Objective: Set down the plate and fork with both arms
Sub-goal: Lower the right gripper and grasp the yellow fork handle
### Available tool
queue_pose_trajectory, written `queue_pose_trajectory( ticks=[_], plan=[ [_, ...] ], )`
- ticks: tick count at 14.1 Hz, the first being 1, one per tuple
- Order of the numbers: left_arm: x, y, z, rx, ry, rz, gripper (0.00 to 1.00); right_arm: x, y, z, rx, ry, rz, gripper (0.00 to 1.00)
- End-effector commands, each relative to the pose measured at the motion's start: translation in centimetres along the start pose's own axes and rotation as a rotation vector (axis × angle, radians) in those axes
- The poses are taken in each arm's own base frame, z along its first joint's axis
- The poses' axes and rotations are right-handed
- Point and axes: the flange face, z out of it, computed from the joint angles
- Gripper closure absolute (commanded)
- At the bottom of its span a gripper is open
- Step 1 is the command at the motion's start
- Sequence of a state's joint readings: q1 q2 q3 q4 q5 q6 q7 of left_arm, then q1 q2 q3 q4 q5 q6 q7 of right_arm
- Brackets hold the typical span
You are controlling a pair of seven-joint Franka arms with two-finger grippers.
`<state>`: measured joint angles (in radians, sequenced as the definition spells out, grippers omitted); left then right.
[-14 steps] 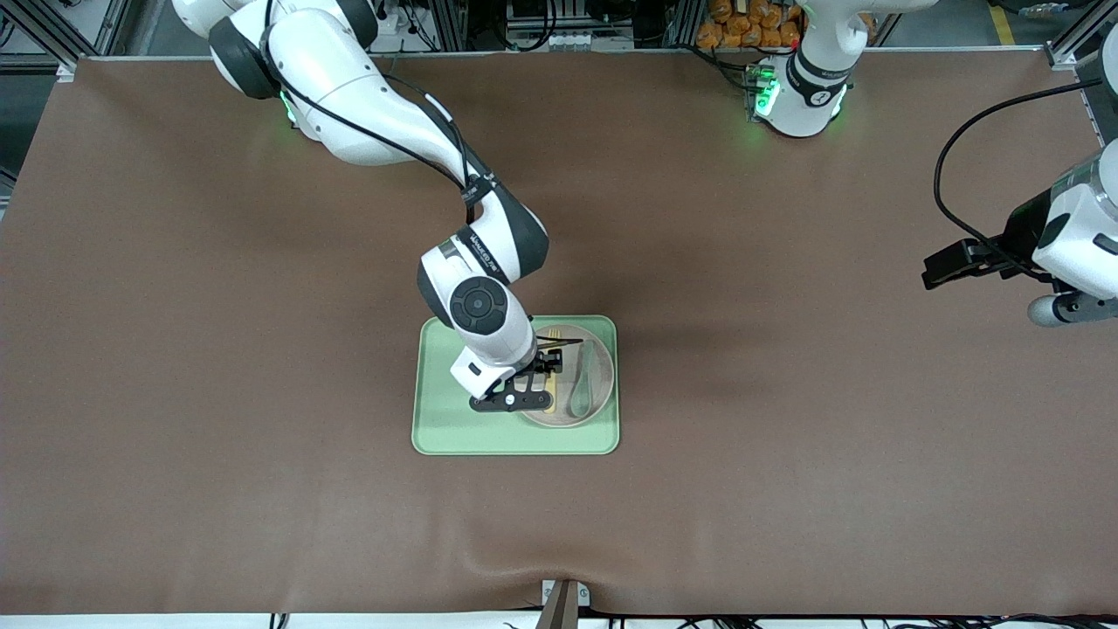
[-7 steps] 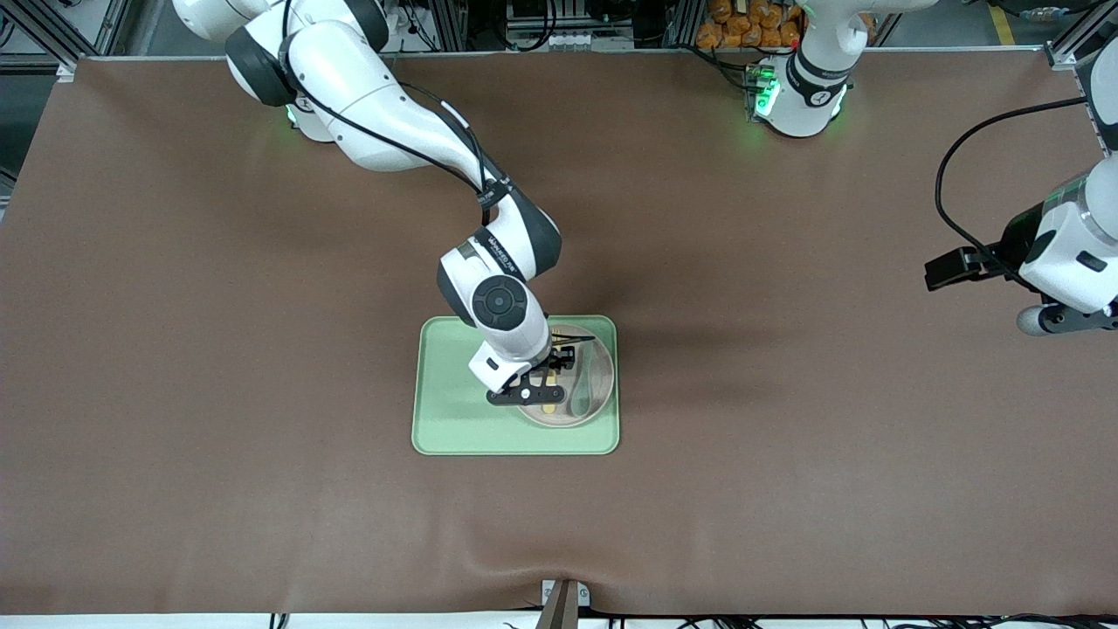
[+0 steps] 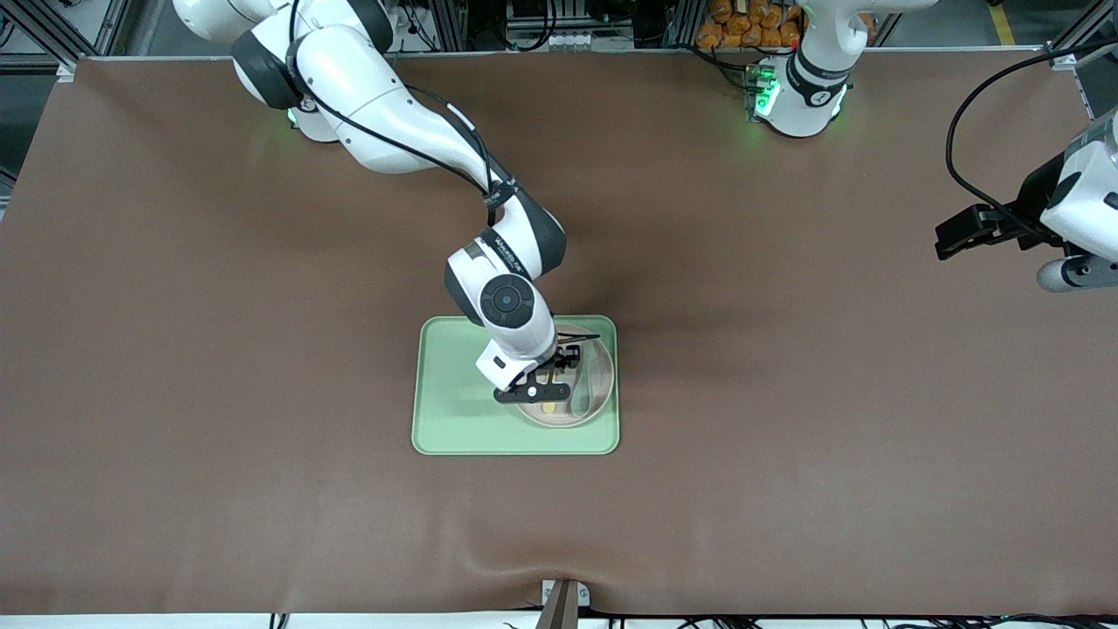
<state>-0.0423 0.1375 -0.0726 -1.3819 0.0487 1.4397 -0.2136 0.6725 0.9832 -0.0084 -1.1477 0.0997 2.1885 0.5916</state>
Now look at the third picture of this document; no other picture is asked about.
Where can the grey green spoon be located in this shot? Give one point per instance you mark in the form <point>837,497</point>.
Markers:
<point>580,404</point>

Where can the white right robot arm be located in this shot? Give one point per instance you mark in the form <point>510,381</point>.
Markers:
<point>384,105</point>

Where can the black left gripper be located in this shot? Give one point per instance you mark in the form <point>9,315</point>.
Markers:
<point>1033,202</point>

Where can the orange packaged bread pile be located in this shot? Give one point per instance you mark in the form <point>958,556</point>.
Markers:
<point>742,26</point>

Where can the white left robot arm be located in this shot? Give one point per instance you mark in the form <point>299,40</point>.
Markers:
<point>808,79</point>

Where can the brown table cloth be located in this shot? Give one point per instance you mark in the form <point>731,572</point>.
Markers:
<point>786,393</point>

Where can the metal table clamp bracket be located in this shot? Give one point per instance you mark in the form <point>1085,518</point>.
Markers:
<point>582,595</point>

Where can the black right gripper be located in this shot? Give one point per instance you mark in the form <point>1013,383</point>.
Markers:
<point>566,355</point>

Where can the yellow fork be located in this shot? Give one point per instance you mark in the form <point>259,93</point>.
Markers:
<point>548,407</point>

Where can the pale pink round plate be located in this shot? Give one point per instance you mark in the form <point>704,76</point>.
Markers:
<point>534,412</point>

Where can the aluminium frame strut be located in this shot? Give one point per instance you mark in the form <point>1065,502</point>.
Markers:
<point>39,31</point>
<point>1083,39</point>
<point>450,22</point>

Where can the green rectangular tray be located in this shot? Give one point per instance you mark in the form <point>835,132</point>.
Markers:
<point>454,419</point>

